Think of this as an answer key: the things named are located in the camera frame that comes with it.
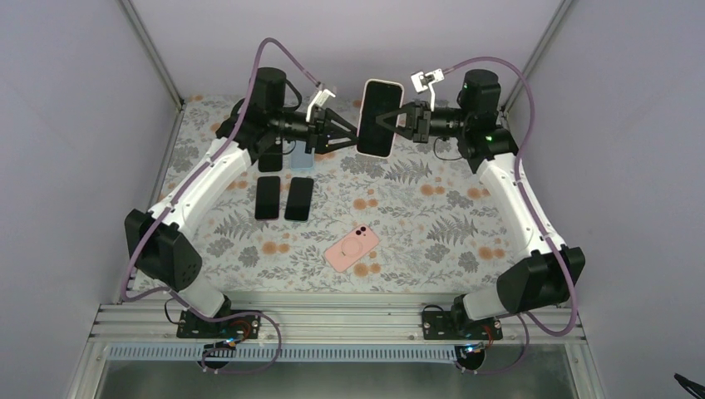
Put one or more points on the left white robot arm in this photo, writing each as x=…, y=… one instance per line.
x=159, y=239

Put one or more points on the floral patterned table mat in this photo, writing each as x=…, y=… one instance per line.
x=439, y=228

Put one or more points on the aluminium corner frame post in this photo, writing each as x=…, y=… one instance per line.
x=139, y=27
x=549, y=34

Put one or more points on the grey slotted cable duct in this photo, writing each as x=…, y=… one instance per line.
x=252, y=352

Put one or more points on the pink phone case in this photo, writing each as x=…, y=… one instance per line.
x=351, y=248

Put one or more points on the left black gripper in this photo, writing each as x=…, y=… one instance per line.
x=319, y=124

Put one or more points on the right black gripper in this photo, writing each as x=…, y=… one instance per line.
x=411, y=130

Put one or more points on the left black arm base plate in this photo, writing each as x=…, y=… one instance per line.
x=192, y=327

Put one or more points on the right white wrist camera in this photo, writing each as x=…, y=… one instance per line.
x=425, y=81

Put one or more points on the aluminium corner frame post right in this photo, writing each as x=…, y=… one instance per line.
x=549, y=34

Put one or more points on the aluminium corner frame post left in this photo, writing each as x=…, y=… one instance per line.
x=139, y=27

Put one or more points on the black phone case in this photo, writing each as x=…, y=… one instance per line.
x=270, y=162

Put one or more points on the beige phone case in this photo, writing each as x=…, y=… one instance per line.
x=361, y=110

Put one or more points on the light blue phone case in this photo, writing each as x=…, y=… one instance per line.
x=300, y=159

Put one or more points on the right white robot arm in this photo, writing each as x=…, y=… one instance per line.
x=547, y=269

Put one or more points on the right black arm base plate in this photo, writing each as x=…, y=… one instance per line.
x=440, y=324

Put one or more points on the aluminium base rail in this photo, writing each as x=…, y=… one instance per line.
x=303, y=318

